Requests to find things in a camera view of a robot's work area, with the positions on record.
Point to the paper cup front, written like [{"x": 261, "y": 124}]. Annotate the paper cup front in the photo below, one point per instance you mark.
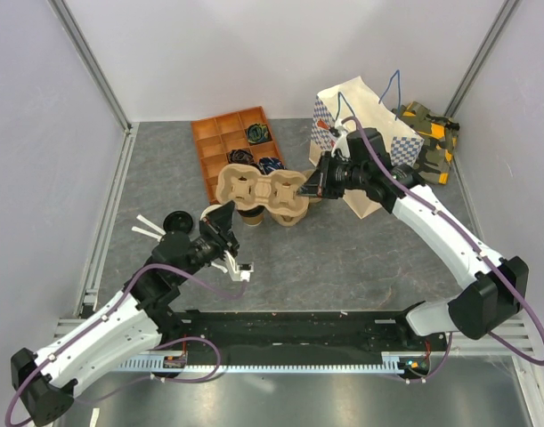
[{"x": 252, "y": 217}]

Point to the orange compartment tray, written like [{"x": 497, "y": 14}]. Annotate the orange compartment tray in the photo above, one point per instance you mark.
[{"x": 216, "y": 137}]

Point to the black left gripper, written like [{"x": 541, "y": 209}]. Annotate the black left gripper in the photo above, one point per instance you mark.
[{"x": 222, "y": 218}]

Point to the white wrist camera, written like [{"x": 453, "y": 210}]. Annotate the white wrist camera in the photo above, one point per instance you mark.
[
  {"x": 238, "y": 272},
  {"x": 339, "y": 142}
]

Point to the black plastic cup lid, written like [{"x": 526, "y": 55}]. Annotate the black plastic cup lid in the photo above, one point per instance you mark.
[{"x": 178, "y": 221}]

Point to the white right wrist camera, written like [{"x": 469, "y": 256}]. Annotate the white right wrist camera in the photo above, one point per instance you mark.
[{"x": 339, "y": 142}]

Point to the wrapped straw middle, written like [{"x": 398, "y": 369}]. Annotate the wrapped straw middle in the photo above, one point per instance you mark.
[{"x": 147, "y": 233}]

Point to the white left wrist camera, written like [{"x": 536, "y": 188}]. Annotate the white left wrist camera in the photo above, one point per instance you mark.
[{"x": 238, "y": 272}]

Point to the checkered paper takeout bag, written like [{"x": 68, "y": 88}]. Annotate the checkered paper takeout bag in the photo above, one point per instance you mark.
[{"x": 369, "y": 111}]

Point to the dark rolled sock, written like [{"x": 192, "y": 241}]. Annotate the dark rolled sock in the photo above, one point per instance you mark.
[{"x": 240, "y": 156}]

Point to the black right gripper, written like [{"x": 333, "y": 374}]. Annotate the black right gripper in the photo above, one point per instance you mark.
[{"x": 320, "y": 183}]

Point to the blue striped rolled sock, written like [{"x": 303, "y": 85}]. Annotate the blue striped rolled sock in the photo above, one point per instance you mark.
[{"x": 268, "y": 165}]

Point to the grey slotted cable duct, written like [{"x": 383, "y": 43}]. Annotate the grey slotted cable duct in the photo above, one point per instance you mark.
[{"x": 162, "y": 364}]

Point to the paper cup near tray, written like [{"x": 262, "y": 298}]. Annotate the paper cup near tray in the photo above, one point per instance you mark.
[{"x": 208, "y": 211}]

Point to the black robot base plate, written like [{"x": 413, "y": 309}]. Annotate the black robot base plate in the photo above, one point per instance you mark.
[{"x": 302, "y": 336}]

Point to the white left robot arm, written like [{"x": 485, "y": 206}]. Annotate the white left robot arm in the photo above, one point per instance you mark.
[{"x": 137, "y": 318}]

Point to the paper cup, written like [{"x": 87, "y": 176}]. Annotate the paper cup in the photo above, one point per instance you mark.
[
  {"x": 208, "y": 211},
  {"x": 252, "y": 217}
]

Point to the wrapped straw upper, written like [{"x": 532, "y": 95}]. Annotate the wrapped straw upper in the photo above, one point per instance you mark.
[{"x": 150, "y": 224}]

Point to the green blue rolled sock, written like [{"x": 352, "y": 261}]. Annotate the green blue rolled sock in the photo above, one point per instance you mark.
[{"x": 258, "y": 133}]

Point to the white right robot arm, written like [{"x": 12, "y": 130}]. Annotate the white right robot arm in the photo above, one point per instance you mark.
[{"x": 492, "y": 286}]

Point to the camouflage cloth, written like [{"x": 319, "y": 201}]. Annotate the camouflage cloth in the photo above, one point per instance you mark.
[{"x": 440, "y": 134}]

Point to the aluminium frame rail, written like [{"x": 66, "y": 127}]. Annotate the aluminium frame rail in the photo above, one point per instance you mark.
[{"x": 513, "y": 331}]

